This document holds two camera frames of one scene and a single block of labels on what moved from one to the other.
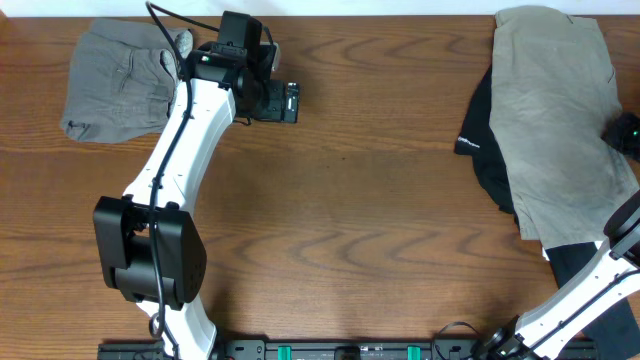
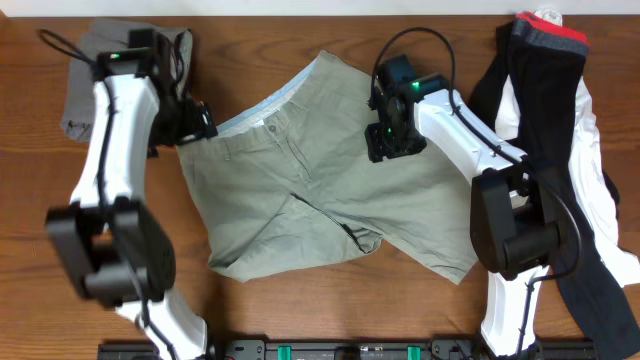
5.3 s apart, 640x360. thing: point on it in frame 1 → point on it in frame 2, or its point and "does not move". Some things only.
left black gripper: [275, 112] → [194, 128]
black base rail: [349, 349] does not move
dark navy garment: [616, 331] does not move
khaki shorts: [553, 90] → [289, 184]
